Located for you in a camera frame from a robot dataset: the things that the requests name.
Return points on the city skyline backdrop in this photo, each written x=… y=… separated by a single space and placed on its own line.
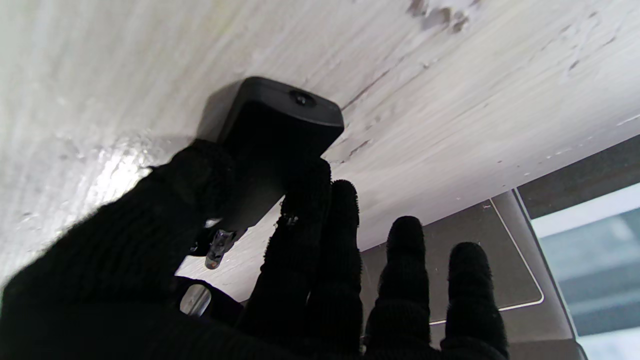
x=600 y=270

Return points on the silver AAA battery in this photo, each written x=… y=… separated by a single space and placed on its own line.
x=220 y=247

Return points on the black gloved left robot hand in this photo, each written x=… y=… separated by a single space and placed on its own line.
x=100 y=300

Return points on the black remote control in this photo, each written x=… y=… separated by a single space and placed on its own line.
x=280 y=115

